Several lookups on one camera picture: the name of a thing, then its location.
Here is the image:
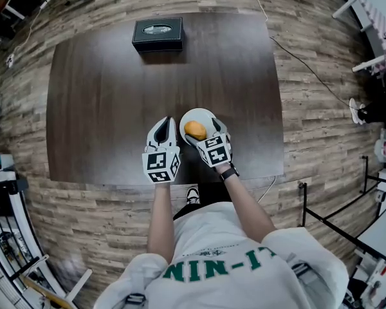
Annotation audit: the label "white table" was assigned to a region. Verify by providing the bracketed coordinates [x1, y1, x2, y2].
[332, 0, 386, 74]

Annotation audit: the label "orange round food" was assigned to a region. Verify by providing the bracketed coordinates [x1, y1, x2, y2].
[183, 120, 208, 140]

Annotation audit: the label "white cable under table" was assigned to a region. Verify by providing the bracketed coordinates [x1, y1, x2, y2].
[256, 175, 278, 204]

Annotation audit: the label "white wire rack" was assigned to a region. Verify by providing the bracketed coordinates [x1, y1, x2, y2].
[0, 169, 94, 309]

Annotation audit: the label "grey shoulder strap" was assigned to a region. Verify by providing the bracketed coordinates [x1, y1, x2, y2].
[290, 261, 321, 286]
[124, 292, 148, 309]

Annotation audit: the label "white round plate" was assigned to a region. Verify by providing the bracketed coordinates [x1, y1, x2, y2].
[179, 108, 228, 148]

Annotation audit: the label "black wrist watch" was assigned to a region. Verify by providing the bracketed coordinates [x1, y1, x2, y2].
[219, 166, 241, 182]

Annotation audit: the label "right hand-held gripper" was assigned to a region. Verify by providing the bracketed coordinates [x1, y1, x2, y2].
[185, 118, 234, 168]

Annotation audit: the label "black trousers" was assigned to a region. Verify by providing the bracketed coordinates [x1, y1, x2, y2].
[172, 182, 234, 222]

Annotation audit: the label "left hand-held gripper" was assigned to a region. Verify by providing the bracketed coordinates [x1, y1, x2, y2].
[142, 117, 181, 184]

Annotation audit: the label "checkered cloth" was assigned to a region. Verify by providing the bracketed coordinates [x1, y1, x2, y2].
[356, 0, 386, 74]

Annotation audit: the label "black and white shoe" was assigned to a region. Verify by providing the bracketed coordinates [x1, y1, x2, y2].
[185, 186, 201, 206]

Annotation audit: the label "person's right forearm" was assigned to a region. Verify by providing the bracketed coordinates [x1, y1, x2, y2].
[213, 162, 278, 245]

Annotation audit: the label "white printed t-shirt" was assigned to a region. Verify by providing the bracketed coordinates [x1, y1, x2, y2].
[94, 201, 351, 309]

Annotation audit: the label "person's left forearm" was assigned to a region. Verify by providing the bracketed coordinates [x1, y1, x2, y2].
[146, 181, 176, 265]

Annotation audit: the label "black floor cable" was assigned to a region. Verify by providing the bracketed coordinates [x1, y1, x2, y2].
[269, 36, 355, 108]

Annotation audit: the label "black metal frame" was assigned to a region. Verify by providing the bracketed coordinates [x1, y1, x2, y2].
[297, 154, 386, 272]

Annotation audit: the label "black tissue box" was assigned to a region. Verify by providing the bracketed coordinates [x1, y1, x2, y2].
[131, 17, 185, 54]

